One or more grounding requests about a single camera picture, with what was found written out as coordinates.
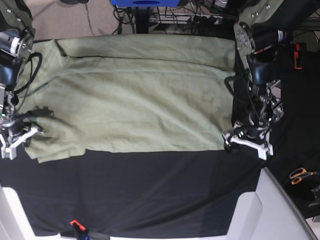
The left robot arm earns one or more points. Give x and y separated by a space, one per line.
262 28

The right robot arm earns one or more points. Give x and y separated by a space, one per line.
16 42

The orange clamp at right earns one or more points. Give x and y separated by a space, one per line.
299 55

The grey white cabinet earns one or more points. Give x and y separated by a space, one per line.
268 213

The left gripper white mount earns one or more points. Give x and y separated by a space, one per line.
256 137

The black stand pole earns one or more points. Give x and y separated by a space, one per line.
142 16

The orange clamp at bottom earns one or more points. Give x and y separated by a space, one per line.
80 232

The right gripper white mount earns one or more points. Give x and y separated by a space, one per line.
15 132

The white block at left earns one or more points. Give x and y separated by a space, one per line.
14 224

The black table cloth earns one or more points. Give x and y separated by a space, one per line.
173 194

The sage green T-shirt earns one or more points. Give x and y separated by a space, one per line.
133 93

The orange handled scissors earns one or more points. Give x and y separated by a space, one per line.
300 174

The orange clamp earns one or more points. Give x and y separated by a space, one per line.
80 232
299 55

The white power strip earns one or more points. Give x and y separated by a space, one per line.
183 18

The blue plastic box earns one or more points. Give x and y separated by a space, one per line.
145 3

